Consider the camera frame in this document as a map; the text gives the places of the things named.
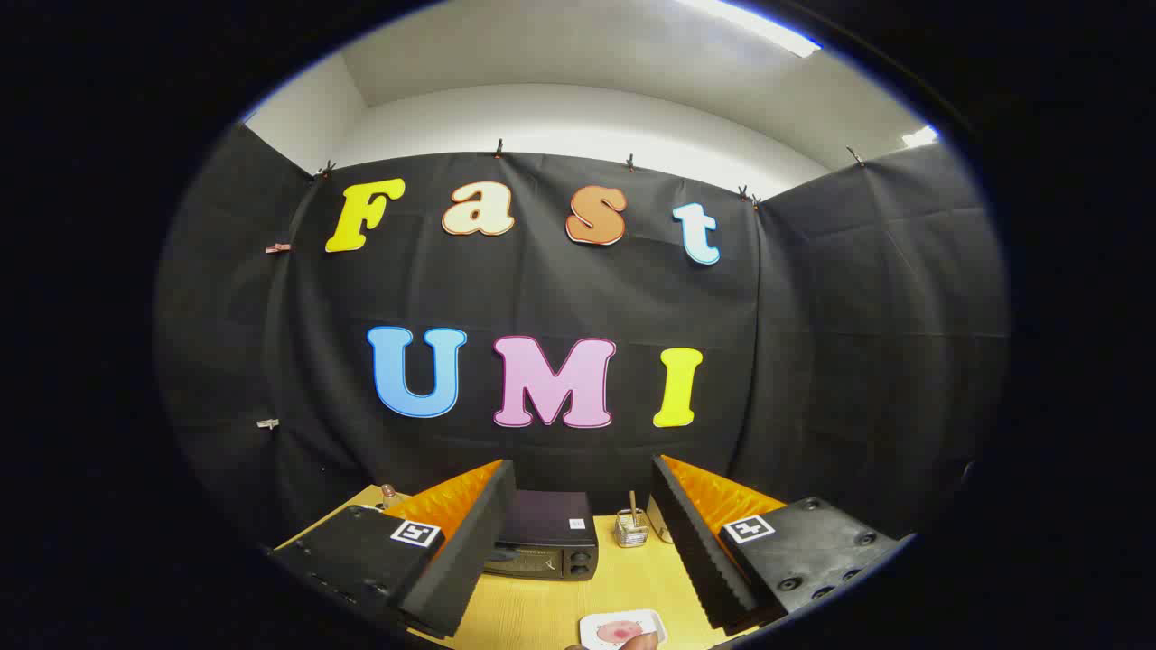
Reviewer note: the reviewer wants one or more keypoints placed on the white bread toaster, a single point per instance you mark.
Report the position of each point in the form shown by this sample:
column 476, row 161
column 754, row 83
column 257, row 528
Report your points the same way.
column 658, row 519

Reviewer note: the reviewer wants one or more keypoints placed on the clear plastic bottle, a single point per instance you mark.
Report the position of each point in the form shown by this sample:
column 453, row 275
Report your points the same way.
column 389, row 496

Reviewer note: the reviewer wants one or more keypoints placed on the wooden stick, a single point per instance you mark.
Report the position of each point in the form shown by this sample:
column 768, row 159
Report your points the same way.
column 633, row 504

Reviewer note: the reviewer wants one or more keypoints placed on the small ceiling light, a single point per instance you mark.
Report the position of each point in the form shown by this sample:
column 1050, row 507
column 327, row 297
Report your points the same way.
column 919, row 136

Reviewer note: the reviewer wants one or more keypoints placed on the pink meat slice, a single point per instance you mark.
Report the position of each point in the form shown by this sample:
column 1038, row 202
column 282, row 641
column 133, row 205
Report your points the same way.
column 619, row 633

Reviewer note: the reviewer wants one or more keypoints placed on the row of black backdrop clips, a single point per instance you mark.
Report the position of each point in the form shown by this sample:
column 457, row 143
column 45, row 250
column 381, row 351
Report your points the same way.
column 498, row 148

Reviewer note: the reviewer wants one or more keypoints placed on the black toaster oven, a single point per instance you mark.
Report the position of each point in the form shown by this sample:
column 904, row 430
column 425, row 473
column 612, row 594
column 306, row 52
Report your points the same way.
column 551, row 519

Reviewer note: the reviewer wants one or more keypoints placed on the black backdrop cloth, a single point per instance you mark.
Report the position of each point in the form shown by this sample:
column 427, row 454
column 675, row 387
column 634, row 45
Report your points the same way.
column 542, row 289

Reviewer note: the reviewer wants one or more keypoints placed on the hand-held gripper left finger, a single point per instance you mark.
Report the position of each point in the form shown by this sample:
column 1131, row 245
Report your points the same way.
column 470, row 542

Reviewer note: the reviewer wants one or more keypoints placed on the white square plate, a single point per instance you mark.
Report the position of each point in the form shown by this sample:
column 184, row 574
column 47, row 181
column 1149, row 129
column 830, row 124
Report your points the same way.
column 601, row 623

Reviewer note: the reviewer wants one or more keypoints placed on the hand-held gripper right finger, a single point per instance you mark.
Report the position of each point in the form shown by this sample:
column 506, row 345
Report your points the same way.
column 695, row 551

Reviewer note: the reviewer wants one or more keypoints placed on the long ceiling light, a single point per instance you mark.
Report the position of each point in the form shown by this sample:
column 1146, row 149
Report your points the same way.
column 768, row 32

